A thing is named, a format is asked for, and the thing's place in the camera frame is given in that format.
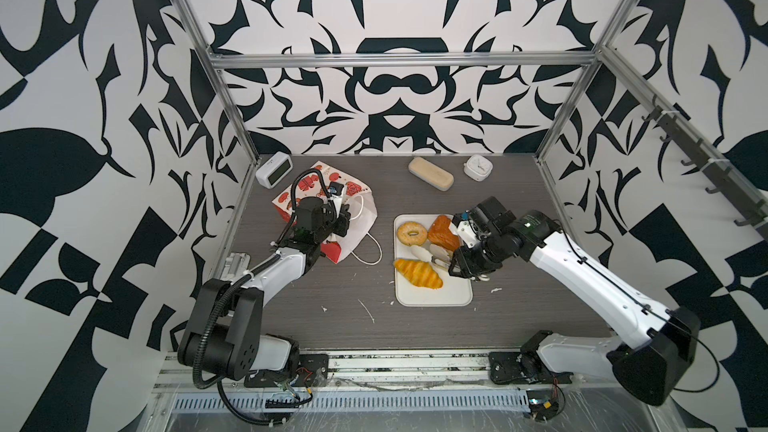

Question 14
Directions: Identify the black corrugated cable conduit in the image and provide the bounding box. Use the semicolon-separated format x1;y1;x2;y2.
191;167;331;428

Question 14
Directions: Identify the white slotted cable duct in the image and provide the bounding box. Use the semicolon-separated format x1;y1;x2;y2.
172;389;530;413

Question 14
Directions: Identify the yellow fake croissant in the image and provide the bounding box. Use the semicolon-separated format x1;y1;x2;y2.
394;259;443;290

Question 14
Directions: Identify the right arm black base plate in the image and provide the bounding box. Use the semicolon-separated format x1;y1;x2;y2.
488;351;572;385

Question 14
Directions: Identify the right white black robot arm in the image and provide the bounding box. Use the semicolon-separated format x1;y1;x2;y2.
396;197;701;406

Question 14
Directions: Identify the brown fake croissant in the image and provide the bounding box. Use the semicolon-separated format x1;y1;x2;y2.
427;215;461;253

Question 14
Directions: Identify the beige oblong sponge block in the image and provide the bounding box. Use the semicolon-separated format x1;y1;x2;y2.
408;157;454;192

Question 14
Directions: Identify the white rectangular tray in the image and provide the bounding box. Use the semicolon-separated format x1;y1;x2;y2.
393;214;473;307

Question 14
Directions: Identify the white digital alarm clock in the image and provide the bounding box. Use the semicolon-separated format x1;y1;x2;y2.
255;152;293;189

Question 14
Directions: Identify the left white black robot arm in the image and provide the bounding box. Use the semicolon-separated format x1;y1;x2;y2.
177;196;351;389

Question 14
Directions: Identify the fake bagel donut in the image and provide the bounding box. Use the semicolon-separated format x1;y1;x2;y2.
396;221;428;246

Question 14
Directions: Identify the small electronics board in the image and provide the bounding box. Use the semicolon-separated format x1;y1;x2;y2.
526;387;566;422

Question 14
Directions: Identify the white red paper bag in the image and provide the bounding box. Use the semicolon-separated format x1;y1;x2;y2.
272;161;377;264

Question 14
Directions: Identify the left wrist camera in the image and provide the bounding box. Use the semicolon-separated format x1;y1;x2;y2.
327;181;345;197

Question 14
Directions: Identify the small white lidded container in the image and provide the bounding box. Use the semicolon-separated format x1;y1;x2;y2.
463;155;493;182

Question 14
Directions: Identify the black wall hook rail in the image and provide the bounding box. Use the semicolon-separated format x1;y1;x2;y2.
643;94;767;241

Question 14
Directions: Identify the silver metal bracket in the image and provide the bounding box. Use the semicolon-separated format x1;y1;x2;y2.
220;253;251;282

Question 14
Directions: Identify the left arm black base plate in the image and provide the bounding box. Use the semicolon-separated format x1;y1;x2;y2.
244;353;330;388

